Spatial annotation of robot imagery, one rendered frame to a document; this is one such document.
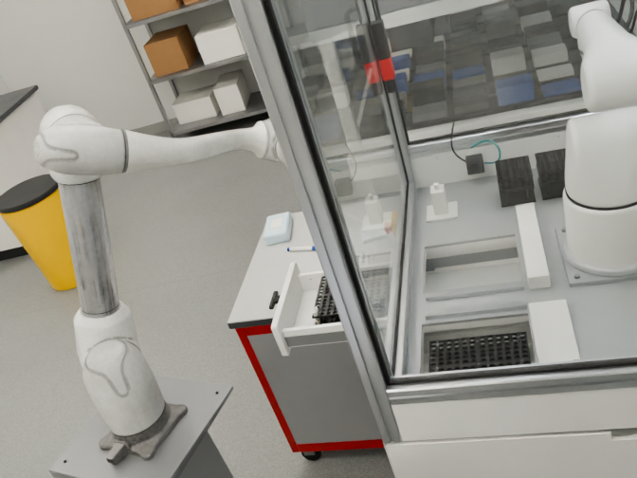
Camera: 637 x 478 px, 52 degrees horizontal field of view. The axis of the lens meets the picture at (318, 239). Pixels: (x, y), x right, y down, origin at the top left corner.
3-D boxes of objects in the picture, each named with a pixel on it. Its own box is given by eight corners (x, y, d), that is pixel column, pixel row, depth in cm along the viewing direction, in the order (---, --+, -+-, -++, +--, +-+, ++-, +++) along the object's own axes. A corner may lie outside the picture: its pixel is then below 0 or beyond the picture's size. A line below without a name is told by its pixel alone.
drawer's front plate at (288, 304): (282, 357, 177) (270, 327, 171) (300, 289, 200) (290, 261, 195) (288, 357, 177) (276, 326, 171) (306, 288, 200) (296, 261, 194)
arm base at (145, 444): (87, 460, 169) (79, 445, 167) (139, 398, 185) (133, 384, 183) (140, 474, 161) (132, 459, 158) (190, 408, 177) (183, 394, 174)
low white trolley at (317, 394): (297, 469, 247) (227, 322, 207) (320, 353, 297) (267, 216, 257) (449, 463, 231) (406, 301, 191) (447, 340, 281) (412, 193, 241)
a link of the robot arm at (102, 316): (88, 399, 175) (76, 358, 193) (148, 382, 182) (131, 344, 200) (34, 118, 144) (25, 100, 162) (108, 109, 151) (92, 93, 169)
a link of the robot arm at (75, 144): (126, 128, 142) (114, 115, 153) (37, 124, 133) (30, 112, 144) (124, 185, 146) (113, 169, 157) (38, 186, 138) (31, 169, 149)
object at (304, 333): (288, 348, 177) (282, 332, 174) (304, 288, 198) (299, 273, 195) (434, 333, 166) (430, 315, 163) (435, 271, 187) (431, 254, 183)
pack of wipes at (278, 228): (290, 241, 237) (286, 231, 235) (265, 247, 239) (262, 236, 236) (293, 219, 249) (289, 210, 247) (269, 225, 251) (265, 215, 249)
